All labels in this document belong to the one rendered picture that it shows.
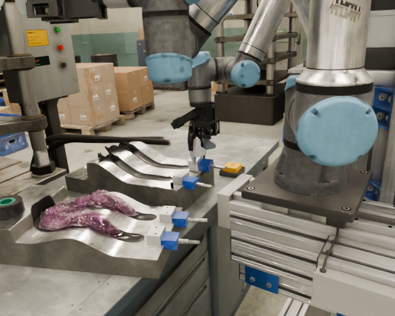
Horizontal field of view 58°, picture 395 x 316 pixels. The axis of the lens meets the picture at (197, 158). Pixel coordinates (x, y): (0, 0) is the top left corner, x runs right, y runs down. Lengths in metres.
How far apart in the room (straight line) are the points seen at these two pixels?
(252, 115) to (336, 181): 4.46
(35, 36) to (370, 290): 1.60
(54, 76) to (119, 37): 7.92
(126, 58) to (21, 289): 8.89
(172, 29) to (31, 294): 0.68
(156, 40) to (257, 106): 4.59
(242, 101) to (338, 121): 4.66
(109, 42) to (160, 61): 9.40
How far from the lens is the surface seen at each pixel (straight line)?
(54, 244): 0.97
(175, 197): 1.13
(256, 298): 2.05
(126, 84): 5.78
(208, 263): 1.43
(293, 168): 0.75
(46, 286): 0.98
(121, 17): 9.65
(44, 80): 1.83
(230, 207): 0.85
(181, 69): 0.59
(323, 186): 0.75
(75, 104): 5.20
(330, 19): 0.57
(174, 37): 0.58
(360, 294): 0.69
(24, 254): 1.05
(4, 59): 1.58
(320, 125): 0.56
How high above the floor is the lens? 1.37
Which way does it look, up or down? 20 degrees down
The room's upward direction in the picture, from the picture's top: 3 degrees counter-clockwise
